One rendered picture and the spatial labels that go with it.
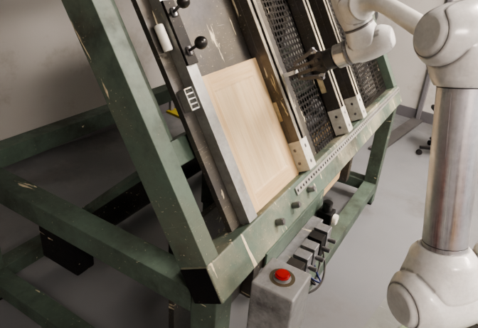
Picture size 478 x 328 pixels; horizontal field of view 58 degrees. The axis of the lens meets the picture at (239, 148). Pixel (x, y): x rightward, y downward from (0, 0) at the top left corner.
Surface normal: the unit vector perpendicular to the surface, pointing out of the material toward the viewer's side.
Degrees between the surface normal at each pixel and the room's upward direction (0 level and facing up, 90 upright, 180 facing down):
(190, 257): 90
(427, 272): 67
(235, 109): 60
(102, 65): 90
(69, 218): 0
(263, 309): 90
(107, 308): 0
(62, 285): 0
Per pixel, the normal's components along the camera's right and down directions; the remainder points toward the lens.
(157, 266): 0.07, -0.89
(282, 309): -0.52, 0.34
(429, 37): -0.93, -0.03
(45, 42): 0.76, 0.33
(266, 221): 0.77, -0.20
